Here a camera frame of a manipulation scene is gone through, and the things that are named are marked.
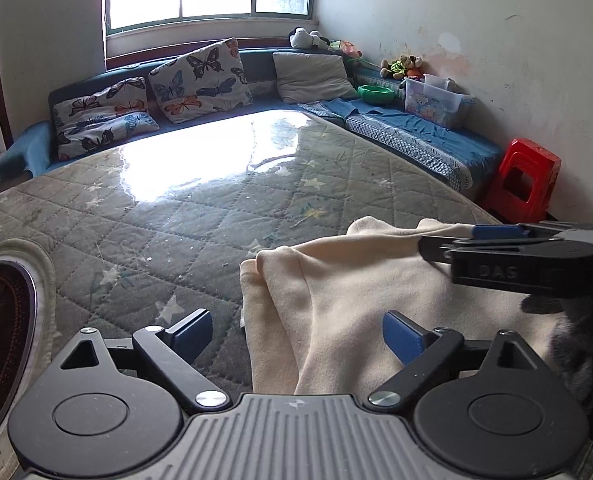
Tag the quilted green table cover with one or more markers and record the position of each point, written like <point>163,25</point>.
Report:
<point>147,230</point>

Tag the cream garment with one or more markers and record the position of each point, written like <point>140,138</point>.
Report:
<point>313,312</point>

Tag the blue sofa throw cloth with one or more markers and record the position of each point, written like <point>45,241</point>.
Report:
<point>461,142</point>

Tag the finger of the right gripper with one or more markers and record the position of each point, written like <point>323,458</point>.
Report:
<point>446,249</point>
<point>499,232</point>

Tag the green plastic bowl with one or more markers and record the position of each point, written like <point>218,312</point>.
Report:
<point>376,95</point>

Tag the large butterfly print pillow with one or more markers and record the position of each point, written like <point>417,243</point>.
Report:
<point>201,82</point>

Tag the clear plastic storage box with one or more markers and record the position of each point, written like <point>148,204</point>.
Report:
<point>444,107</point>

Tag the black white plush toy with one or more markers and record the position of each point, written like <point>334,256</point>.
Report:
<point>301,39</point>

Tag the blue corner sofa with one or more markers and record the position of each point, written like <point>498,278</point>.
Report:
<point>35,150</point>

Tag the pink green plush toy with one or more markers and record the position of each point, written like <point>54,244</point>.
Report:
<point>346,48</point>

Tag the small butterfly print pillow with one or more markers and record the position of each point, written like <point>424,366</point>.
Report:
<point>87,124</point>

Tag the colourful plush toy pile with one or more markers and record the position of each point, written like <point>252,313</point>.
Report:
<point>406,66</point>

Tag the round black induction cooktop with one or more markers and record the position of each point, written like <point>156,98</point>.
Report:
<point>17,326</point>

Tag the red plastic stool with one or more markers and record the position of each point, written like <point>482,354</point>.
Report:
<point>524,182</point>

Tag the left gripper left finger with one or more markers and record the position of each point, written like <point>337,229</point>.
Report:
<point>167,355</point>

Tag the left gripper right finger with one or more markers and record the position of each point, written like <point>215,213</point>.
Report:
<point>428,357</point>

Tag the grey plain cushion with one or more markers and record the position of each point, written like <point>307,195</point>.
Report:
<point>307,77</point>

